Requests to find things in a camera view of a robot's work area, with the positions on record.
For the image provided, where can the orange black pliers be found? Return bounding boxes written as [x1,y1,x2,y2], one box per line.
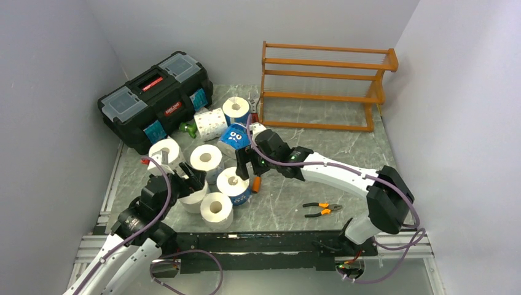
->
[302,202,343,218]

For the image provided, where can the blue monster-face wrapped roll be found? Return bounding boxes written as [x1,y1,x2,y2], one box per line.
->
[216,123,250,160]

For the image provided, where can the green small object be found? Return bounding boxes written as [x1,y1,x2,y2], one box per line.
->
[179,122,198,139]

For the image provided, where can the orange wooden shelf rack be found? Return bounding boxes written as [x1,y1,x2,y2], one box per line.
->
[258,41,399,132]

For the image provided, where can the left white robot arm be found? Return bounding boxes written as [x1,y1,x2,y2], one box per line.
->
[65,163,206,294]

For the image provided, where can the white roll with red print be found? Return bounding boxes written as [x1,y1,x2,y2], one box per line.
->
[190,144,224,184]

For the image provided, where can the white dotted wrapped roll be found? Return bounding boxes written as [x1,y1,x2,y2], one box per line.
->
[194,108,228,141]

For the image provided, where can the black plastic toolbox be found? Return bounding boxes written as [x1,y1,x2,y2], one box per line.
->
[97,51,213,155]

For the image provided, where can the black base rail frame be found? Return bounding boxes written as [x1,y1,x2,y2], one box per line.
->
[160,230,378,274]

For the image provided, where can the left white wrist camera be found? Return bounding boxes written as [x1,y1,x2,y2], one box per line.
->
[141,148,170,165]

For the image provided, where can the red adjustable wrench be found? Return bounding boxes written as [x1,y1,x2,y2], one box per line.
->
[247,93,260,123]

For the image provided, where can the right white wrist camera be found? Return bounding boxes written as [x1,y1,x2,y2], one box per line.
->
[249,122,267,139]

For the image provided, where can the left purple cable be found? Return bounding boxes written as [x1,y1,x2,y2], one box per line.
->
[71,155,224,295]

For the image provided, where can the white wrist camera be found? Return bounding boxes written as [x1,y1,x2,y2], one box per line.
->
[141,148,170,165]
[249,122,267,139]

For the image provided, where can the black orange screwdriver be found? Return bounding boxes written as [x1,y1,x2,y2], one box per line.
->
[251,176,262,194]

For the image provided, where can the blue paper roll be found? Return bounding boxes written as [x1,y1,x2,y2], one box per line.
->
[216,167,251,206]

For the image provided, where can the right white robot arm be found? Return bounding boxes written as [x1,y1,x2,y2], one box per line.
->
[235,129,414,255]

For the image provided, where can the blue wrapped roll upright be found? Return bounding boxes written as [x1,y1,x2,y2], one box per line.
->
[222,96,250,125]

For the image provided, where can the white paper towel roll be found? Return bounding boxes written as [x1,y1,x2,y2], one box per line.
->
[148,136,185,176]
[178,181,210,214]
[200,192,233,230]

